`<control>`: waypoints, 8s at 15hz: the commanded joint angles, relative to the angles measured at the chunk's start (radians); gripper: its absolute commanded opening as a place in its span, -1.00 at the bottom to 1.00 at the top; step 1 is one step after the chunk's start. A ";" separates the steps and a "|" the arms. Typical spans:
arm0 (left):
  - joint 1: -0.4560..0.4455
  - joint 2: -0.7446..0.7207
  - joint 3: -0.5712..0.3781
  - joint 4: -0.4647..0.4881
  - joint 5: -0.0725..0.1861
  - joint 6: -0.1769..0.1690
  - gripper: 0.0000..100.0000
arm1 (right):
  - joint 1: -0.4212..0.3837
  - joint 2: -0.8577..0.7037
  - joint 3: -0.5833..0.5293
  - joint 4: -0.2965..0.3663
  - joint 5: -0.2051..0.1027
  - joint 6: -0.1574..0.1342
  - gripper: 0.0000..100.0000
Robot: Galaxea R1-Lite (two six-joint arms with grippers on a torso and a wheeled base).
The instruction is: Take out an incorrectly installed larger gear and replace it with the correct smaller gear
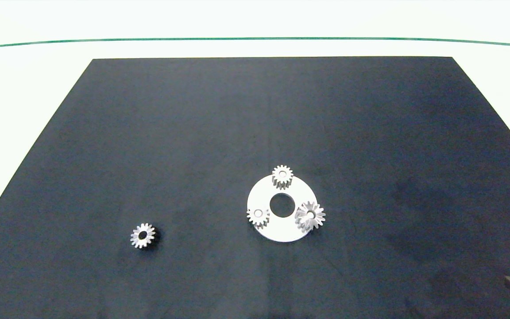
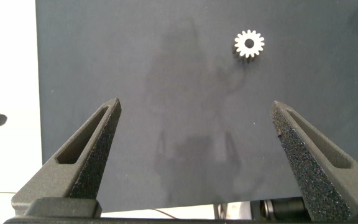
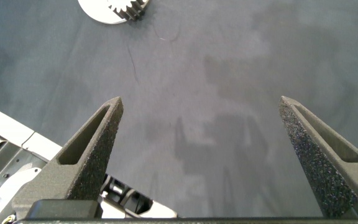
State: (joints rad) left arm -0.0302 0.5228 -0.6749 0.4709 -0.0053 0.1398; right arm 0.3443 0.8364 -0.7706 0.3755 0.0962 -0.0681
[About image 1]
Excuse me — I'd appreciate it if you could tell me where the dark rectangular mat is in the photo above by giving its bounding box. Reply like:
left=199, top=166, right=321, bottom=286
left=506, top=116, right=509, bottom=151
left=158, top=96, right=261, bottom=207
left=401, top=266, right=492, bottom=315
left=0, top=56, right=510, bottom=319

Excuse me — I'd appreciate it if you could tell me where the small steel gear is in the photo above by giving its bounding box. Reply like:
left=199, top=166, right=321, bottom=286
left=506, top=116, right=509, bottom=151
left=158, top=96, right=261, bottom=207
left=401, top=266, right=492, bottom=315
left=271, top=165, right=294, bottom=190
left=130, top=222, right=156, bottom=249
left=247, top=206, right=270, bottom=230

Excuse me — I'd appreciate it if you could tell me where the round white plate with pins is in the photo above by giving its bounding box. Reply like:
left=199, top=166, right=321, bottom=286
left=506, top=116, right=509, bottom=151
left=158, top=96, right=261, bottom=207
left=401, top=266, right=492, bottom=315
left=247, top=174, right=318, bottom=243

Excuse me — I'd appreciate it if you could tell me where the larger steel gear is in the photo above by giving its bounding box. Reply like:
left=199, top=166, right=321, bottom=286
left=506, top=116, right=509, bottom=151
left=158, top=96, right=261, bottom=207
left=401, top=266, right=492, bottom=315
left=294, top=201, right=326, bottom=234

